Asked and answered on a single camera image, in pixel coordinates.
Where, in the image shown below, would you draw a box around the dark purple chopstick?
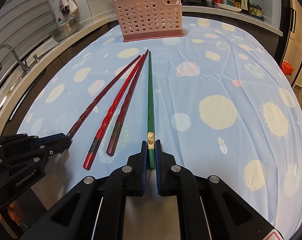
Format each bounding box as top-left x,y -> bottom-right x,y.
67,55 -> 141,139

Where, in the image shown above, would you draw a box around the green chopstick gold band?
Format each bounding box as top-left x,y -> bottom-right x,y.
147,51 -> 155,170

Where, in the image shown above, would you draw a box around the dark red chopstick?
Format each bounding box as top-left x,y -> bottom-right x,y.
106,49 -> 149,156

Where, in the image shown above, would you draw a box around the red twisted chopstick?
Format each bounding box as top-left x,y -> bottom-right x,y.
83,49 -> 149,170

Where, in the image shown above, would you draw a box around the steel kitchen sink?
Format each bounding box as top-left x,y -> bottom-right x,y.
0,38 -> 59,112

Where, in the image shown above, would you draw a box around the chrome faucet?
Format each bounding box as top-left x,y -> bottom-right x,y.
0,44 -> 29,79

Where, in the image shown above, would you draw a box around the blue patterned tablecloth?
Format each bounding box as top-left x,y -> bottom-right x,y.
19,17 -> 302,239

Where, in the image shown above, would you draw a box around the steel colander bowl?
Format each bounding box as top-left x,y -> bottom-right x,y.
51,17 -> 80,42

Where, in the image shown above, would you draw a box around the green dish soap bottle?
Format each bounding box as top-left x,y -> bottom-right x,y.
58,18 -> 64,26

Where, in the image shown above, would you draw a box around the hanging purple cloth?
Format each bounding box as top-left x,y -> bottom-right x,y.
59,0 -> 69,17

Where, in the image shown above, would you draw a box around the hanging white towel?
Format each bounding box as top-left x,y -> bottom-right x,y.
63,0 -> 79,16

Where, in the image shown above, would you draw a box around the pink perforated utensil holder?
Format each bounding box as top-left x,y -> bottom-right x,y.
113,0 -> 184,42

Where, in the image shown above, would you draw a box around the red bag on floor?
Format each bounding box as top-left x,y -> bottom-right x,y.
281,60 -> 294,76

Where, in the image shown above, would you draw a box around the white plate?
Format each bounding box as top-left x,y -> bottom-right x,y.
216,3 -> 241,12

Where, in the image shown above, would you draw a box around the red seasoning container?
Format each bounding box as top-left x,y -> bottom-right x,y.
211,0 -> 224,6

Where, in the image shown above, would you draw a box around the dark seasoning jars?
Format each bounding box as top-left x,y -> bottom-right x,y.
249,3 -> 264,21

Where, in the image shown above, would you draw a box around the dark soy sauce bottle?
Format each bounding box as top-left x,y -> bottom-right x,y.
241,0 -> 250,14

